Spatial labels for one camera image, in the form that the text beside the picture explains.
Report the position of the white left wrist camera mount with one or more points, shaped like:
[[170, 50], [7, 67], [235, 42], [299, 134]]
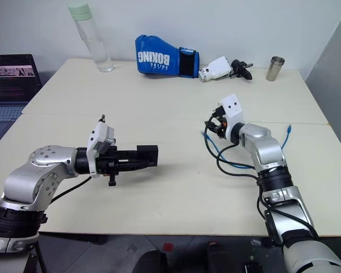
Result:
[[99, 140]]

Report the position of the stainless steel cup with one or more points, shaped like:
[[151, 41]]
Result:
[[275, 68]]

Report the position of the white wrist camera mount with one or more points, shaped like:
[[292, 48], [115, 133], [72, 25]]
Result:
[[99, 140], [232, 109]]

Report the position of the clear bottle with green cap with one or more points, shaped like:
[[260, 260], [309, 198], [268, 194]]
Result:
[[94, 39]]

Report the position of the dark rounded shape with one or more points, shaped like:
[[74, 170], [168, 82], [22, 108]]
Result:
[[218, 257], [152, 261]]

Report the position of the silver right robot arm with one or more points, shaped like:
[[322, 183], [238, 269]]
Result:
[[275, 182]]

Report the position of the open laptop computer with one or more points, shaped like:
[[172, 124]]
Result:
[[8, 85]]

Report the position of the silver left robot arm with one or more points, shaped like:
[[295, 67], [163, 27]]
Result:
[[42, 167]]

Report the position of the blue boxing glove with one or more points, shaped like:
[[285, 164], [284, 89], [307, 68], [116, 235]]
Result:
[[162, 57]]

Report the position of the detached white robot gripper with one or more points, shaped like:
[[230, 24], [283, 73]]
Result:
[[217, 69]]

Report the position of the small red object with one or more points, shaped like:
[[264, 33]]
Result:
[[167, 247]]

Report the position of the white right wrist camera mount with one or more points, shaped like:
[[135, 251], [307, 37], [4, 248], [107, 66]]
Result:
[[232, 109]]

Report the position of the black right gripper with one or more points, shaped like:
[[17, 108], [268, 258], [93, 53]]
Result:
[[223, 127]]

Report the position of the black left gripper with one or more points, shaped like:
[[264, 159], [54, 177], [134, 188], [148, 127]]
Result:
[[107, 164]]

